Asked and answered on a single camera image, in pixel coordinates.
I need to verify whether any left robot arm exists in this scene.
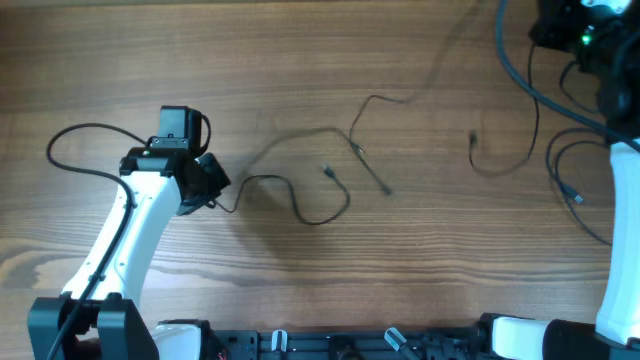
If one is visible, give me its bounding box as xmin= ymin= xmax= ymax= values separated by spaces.
xmin=27 ymin=106 xmax=230 ymax=359

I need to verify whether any thin black cable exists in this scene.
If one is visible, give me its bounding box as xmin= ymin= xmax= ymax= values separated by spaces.
xmin=214 ymin=0 xmax=486 ymax=227

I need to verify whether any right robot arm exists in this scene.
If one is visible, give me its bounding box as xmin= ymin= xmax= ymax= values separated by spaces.
xmin=486 ymin=0 xmax=639 ymax=359

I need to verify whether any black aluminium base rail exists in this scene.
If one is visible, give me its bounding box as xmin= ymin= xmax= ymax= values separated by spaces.
xmin=118 ymin=327 xmax=566 ymax=360

